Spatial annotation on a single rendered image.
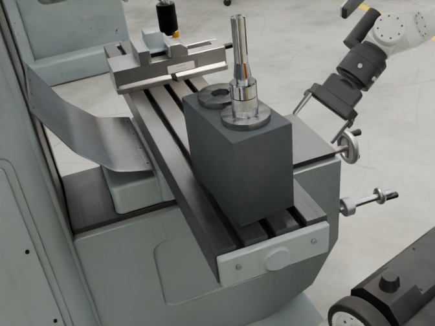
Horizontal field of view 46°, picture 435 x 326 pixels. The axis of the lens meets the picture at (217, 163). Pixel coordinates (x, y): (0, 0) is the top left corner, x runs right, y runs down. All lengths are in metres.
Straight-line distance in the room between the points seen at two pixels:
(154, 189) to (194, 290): 0.41
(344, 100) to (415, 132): 2.06
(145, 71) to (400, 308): 0.94
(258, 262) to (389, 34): 0.56
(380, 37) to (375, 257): 1.35
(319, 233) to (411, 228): 1.55
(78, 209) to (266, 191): 0.66
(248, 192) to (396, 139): 2.26
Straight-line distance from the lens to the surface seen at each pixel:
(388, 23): 1.18
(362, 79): 1.17
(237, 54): 0.86
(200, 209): 1.02
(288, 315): 1.84
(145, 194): 1.36
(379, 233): 2.46
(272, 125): 0.90
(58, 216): 1.32
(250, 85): 0.88
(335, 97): 1.17
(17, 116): 1.17
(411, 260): 1.50
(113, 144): 1.40
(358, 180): 2.77
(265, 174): 0.93
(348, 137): 1.71
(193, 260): 1.54
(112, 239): 1.40
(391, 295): 1.37
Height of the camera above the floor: 1.62
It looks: 33 degrees down
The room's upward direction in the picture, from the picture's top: 7 degrees counter-clockwise
